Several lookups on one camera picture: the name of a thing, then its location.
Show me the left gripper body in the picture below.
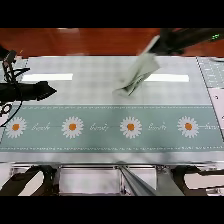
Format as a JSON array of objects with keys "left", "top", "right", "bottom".
[{"left": 34, "top": 80, "right": 58, "bottom": 101}]

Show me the pale green shirt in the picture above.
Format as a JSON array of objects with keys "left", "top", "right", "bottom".
[{"left": 112, "top": 52, "right": 162, "bottom": 98}]

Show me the silver frame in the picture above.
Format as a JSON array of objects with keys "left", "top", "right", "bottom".
[{"left": 0, "top": 55, "right": 224, "bottom": 197}]

